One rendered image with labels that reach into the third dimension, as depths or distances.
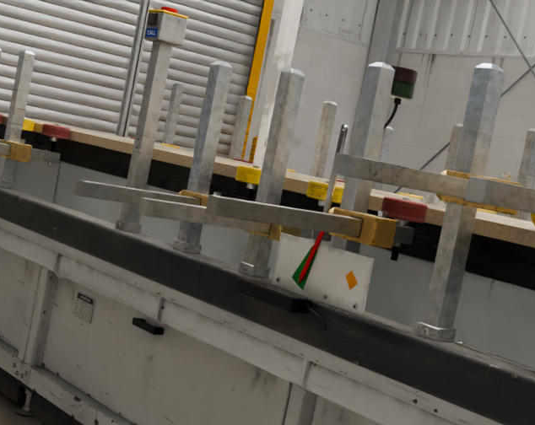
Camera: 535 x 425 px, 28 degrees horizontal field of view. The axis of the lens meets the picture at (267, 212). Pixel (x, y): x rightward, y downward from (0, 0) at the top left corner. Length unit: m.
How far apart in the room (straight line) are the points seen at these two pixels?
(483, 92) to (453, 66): 10.07
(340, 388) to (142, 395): 1.05
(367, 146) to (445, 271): 0.30
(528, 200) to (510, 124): 9.75
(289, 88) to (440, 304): 0.59
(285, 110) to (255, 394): 0.72
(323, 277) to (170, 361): 0.92
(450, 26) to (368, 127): 10.12
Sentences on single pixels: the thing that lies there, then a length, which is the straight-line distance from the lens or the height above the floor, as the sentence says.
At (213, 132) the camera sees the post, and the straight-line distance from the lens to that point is 2.27.
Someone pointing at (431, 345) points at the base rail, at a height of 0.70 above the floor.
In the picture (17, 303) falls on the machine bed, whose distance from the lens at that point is 3.56.
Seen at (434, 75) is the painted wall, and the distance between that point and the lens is 11.94.
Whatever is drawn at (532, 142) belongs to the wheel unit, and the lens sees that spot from 3.03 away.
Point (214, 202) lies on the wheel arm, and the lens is 1.65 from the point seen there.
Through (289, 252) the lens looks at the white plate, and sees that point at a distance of 1.98.
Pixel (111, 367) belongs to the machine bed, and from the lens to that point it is 3.00.
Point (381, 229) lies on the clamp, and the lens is 1.82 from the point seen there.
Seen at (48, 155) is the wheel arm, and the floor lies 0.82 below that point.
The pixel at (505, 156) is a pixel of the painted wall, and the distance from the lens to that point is 11.05.
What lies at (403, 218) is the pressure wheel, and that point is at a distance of 1.88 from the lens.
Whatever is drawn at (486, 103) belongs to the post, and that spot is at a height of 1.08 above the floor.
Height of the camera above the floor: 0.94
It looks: 3 degrees down
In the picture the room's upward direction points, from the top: 11 degrees clockwise
